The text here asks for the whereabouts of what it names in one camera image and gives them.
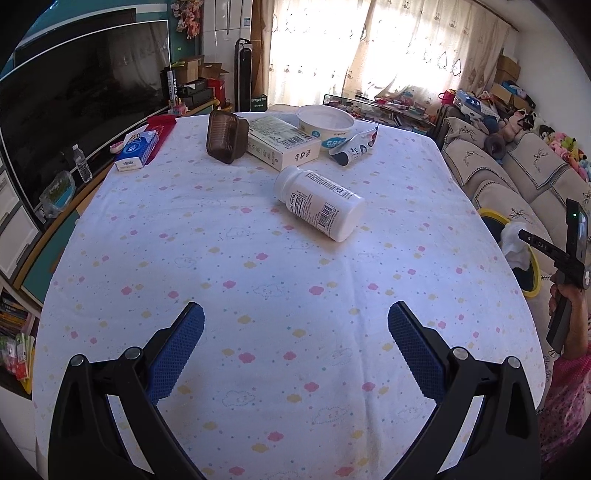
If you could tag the glass side table with clutter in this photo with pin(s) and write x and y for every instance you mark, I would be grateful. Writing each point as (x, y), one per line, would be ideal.
(379, 111)

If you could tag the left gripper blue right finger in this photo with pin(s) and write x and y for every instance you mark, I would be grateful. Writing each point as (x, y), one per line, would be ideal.
(423, 349)

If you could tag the white tissue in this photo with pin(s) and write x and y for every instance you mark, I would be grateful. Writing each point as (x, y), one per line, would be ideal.
(515, 250)

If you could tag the beige deer pattern sofa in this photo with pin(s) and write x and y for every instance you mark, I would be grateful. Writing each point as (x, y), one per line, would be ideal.
(530, 184)

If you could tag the white carton box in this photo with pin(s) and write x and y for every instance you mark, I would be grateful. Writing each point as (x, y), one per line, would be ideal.
(279, 144)

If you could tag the white pill bottle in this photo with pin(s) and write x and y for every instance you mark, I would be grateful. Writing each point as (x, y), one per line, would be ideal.
(323, 204)

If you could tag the cream curtains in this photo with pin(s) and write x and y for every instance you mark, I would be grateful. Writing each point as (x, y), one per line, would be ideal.
(375, 48)

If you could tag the white refrigerator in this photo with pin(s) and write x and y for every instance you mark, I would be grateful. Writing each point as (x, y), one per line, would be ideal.
(225, 22)

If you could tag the red cloth pouch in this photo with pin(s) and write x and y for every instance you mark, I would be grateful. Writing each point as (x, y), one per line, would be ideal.
(162, 125)

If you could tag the blue tissue pack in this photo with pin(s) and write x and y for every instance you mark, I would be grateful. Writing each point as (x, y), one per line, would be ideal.
(135, 153)

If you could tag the brown plastic container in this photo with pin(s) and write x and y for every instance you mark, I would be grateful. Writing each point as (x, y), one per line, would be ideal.
(227, 136)

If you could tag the white round bowl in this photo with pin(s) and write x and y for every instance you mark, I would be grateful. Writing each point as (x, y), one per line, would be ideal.
(328, 123)

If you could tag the person right hand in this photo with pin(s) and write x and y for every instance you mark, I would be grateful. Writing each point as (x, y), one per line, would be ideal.
(560, 290)

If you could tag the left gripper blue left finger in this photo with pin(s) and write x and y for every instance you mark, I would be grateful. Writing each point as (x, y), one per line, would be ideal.
(169, 349)

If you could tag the large black television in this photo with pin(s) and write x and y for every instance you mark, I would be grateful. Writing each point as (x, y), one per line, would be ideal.
(82, 92)

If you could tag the white dotted tablecloth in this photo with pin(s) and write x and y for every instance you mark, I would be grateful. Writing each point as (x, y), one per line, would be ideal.
(296, 375)

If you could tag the yellow rimmed dark trash bin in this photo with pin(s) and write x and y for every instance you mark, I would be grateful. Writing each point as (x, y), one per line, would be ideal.
(530, 280)

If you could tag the black neck pillow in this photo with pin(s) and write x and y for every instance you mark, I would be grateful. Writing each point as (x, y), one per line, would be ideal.
(495, 146)

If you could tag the clear water bottle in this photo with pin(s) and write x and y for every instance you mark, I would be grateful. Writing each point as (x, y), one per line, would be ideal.
(81, 164)

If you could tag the white blue wrapper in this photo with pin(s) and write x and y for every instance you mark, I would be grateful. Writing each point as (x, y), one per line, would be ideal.
(355, 148)

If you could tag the black tower fan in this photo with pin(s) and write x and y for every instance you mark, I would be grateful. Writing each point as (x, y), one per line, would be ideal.
(243, 75)

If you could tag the pile of plush toys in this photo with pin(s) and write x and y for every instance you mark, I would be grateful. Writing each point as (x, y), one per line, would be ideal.
(515, 114)

